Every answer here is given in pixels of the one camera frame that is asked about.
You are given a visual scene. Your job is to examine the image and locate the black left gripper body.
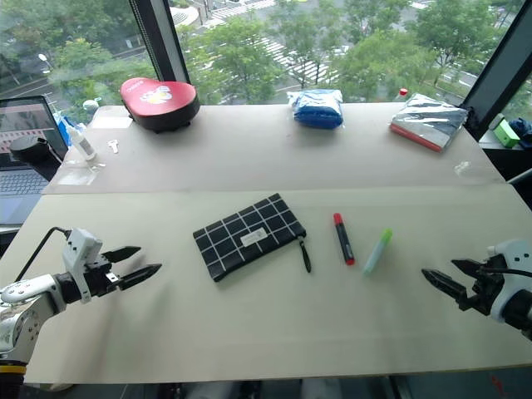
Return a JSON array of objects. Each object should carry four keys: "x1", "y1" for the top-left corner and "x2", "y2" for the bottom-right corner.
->
[{"x1": 82, "y1": 255, "x2": 119, "y2": 298}]

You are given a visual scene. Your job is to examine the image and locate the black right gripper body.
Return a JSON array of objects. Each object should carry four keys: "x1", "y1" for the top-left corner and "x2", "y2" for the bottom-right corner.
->
[{"x1": 458, "y1": 254, "x2": 506, "y2": 317}]

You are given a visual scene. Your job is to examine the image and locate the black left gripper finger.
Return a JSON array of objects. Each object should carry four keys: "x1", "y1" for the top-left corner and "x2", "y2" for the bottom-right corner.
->
[
  {"x1": 111, "y1": 264, "x2": 163, "y2": 292},
  {"x1": 101, "y1": 246, "x2": 142, "y2": 264}
]

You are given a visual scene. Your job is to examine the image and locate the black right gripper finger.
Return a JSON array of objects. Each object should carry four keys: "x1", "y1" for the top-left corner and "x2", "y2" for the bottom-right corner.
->
[
  {"x1": 421, "y1": 268, "x2": 470, "y2": 301},
  {"x1": 451, "y1": 259, "x2": 485, "y2": 279}
]

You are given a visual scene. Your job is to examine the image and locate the black grid pencil pouch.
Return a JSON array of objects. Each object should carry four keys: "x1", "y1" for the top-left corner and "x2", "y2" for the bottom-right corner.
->
[{"x1": 192, "y1": 192, "x2": 308, "y2": 283}]

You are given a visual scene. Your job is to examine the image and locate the laptop computer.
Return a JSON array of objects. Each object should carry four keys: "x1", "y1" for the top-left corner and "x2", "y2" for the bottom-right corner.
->
[{"x1": 0, "y1": 96, "x2": 70, "y2": 228}]

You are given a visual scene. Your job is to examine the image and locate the green highlighter pen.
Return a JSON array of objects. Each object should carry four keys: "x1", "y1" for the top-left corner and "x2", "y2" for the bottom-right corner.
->
[{"x1": 362, "y1": 228, "x2": 393, "y2": 277}]

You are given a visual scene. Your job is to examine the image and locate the red black marker pen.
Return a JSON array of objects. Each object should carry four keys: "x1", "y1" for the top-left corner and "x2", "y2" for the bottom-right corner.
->
[{"x1": 332, "y1": 212, "x2": 356, "y2": 267}]

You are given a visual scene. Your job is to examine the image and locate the white squeeze bottle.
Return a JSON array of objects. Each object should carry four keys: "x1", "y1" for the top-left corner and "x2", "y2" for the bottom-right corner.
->
[{"x1": 66, "y1": 126, "x2": 98, "y2": 162}]

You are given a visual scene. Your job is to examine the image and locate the green box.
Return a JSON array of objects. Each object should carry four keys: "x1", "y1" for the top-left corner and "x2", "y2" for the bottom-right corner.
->
[{"x1": 492, "y1": 118, "x2": 521, "y2": 149}]

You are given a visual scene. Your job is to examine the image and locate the dark blue cloth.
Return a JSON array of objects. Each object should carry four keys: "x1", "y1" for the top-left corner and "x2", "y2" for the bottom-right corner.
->
[{"x1": 508, "y1": 117, "x2": 532, "y2": 147}]

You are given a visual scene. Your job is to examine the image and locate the silver red plastic wrapped package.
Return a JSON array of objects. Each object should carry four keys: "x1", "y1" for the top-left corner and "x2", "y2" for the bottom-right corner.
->
[{"x1": 389, "y1": 93, "x2": 468, "y2": 153}]

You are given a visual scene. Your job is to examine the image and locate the red heart-shaped tin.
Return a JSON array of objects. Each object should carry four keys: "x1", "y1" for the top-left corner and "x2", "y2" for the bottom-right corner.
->
[{"x1": 120, "y1": 76, "x2": 201, "y2": 134}]

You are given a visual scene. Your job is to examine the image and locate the blue plastic wrapped package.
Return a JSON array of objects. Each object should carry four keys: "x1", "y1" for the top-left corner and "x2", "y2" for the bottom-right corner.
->
[{"x1": 287, "y1": 88, "x2": 346, "y2": 130}]

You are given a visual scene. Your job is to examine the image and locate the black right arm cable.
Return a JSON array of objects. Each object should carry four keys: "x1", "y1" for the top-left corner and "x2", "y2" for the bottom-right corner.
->
[{"x1": 477, "y1": 266, "x2": 532, "y2": 278}]

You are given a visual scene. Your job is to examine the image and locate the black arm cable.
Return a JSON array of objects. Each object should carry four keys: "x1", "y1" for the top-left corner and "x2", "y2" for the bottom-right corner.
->
[
  {"x1": 477, "y1": 266, "x2": 532, "y2": 278},
  {"x1": 14, "y1": 226, "x2": 74, "y2": 283}
]

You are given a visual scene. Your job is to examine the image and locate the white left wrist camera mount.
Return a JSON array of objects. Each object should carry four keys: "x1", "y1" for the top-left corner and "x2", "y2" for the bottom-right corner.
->
[{"x1": 62, "y1": 227, "x2": 103, "y2": 303}]

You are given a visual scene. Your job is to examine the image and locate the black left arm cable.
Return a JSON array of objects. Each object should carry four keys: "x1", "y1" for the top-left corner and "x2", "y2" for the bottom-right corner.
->
[{"x1": 14, "y1": 226, "x2": 74, "y2": 283}]

